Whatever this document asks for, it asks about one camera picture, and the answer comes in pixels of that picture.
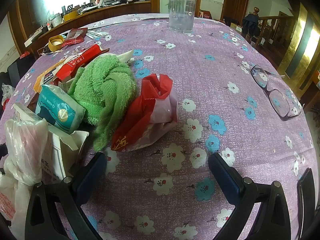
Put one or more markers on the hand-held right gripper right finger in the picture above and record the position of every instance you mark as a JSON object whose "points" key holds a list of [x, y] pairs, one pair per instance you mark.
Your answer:
{"points": [[225, 177]]}

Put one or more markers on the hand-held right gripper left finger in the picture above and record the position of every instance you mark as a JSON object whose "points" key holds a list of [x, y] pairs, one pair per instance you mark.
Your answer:
{"points": [[91, 177]]}

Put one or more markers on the red white plastic bag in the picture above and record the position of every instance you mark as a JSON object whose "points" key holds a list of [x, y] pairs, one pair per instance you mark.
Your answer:
{"points": [[150, 105]]}

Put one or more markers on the orange medicine box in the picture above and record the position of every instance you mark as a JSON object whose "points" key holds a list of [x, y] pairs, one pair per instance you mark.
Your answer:
{"points": [[37, 83]]}

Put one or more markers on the red white wipes packet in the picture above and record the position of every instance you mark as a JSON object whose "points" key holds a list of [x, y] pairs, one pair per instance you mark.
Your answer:
{"points": [[80, 61]]}

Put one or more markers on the white cardboard box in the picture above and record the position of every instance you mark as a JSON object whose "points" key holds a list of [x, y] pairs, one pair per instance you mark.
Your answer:
{"points": [[60, 152]]}

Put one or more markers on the white knotted plastic bag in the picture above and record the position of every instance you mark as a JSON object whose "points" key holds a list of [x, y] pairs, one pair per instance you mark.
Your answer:
{"points": [[25, 140]]}

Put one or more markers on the blue white tissue pack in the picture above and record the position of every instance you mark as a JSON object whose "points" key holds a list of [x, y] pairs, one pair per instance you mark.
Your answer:
{"points": [[57, 107]]}

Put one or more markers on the green towel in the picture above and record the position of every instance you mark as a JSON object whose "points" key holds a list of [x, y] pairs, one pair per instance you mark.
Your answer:
{"points": [[105, 85]]}

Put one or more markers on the purple eyeglasses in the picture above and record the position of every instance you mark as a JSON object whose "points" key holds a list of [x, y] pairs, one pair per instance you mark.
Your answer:
{"points": [[281, 102]]}

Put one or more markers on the purple floral tablecloth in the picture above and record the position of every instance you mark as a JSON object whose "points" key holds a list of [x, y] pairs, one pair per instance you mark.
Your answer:
{"points": [[200, 80]]}

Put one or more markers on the small white dark printed carton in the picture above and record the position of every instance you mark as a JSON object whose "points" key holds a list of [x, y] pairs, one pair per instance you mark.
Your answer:
{"points": [[48, 77]]}

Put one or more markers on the yellow tape roll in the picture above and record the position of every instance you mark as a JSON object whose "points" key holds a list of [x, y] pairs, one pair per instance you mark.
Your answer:
{"points": [[56, 42]]}

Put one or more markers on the dark red packet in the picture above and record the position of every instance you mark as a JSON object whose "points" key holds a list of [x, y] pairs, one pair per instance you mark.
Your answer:
{"points": [[75, 36]]}

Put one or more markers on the paper wrapped chopsticks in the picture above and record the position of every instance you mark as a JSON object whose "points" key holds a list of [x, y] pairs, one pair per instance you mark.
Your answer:
{"points": [[96, 33]]}

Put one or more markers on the white flat box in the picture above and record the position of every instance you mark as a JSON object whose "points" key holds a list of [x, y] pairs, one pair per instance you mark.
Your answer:
{"points": [[35, 37]]}

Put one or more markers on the dark jacket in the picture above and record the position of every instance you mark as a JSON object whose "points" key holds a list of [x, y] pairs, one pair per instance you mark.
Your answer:
{"points": [[251, 26]]}

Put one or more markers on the wooden stair railing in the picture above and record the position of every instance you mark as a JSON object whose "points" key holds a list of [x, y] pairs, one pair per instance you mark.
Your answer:
{"points": [[272, 27]]}

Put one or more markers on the wooden counter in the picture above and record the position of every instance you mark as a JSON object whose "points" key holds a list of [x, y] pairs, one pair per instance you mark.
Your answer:
{"points": [[100, 17]]}

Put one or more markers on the metal pot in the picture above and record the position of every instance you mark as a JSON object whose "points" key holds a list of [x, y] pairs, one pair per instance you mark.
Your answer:
{"points": [[55, 20]]}

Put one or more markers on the clear glass cup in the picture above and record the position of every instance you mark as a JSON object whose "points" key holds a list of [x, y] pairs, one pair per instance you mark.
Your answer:
{"points": [[181, 12]]}

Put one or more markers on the wooden door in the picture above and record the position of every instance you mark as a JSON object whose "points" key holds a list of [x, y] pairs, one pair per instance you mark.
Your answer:
{"points": [[235, 0]]}

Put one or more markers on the gold door frame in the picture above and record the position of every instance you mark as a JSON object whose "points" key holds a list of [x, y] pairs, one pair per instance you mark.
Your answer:
{"points": [[291, 55]]}

